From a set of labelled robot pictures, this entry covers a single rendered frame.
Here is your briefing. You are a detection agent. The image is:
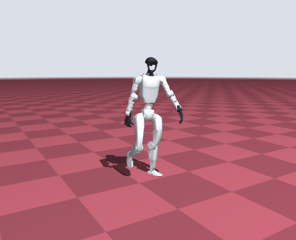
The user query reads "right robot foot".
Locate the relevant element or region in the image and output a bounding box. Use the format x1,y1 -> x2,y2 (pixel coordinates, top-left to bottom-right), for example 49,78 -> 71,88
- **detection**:
126,151 -> 133,168

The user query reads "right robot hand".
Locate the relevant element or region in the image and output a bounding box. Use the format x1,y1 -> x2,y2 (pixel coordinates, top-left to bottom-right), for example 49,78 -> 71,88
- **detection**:
124,112 -> 134,127

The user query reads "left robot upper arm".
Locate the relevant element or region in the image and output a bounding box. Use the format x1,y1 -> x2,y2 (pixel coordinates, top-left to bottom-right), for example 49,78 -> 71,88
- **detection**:
159,76 -> 174,98

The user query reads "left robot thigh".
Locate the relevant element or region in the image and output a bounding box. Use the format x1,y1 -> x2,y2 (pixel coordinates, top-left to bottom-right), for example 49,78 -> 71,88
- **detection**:
147,113 -> 163,150

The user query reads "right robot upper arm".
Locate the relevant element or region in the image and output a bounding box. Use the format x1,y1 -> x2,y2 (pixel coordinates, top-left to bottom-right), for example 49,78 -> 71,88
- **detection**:
130,76 -> 143,101

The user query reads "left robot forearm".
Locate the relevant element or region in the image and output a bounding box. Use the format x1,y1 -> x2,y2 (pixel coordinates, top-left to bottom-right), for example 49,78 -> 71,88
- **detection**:
170,92 -> 182,110

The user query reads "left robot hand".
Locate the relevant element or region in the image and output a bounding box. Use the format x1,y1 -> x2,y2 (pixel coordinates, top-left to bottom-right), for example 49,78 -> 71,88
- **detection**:
177,105 -> 183,124

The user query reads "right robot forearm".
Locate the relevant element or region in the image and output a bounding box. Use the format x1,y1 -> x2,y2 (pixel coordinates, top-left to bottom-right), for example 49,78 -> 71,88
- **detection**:
125,94 -> 135,116

